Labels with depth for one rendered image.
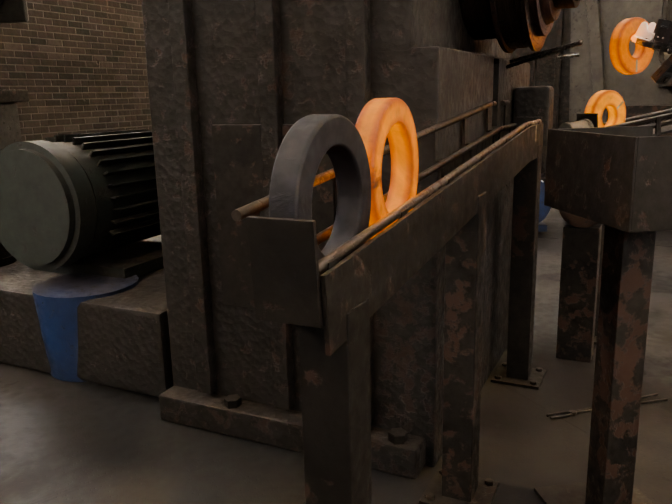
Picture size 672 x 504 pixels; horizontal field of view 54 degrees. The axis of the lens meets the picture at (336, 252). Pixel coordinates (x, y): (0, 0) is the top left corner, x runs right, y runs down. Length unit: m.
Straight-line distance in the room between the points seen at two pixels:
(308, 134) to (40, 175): 1.46
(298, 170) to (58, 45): 8.11
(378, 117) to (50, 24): 7.94
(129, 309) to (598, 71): 3.34
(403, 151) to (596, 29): 3.59
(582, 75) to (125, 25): 6.50
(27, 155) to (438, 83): 1.23
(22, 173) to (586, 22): 3.43
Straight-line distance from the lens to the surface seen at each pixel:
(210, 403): 1.67
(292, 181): 0.63
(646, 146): 1.04
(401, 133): 0.92
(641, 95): 4.40
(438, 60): 1.30
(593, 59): 4.46
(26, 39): 8.41
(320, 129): 0.67
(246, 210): 0.67
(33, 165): 2.06
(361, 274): 0.71
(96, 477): 1.59
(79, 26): 8.96
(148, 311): 1.82
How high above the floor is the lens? 0.79
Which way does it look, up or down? 13 degrees down
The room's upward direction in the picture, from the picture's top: 1 degrees counter-clockwise
